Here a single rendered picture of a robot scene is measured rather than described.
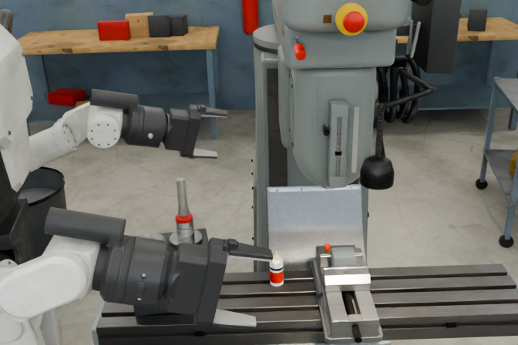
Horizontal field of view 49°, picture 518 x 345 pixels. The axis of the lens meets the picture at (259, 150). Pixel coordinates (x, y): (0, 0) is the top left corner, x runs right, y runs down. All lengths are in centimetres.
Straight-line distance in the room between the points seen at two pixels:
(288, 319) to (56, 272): 97
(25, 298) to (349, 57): 82
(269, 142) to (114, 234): 116
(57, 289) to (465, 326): 123
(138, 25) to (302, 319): 397
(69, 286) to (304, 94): 77
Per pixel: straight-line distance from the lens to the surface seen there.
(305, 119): 135
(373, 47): 127
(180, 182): 150
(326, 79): 131
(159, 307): 165
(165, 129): 124
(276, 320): 161
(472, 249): 373
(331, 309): 154
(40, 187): 348
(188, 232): 156
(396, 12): 117
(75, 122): 129
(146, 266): 74
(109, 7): 575
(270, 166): 188
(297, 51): 111
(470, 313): 171
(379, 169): 121
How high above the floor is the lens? 198
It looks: 24 degrees down
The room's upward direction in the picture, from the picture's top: 2 degrees counter-clockwise
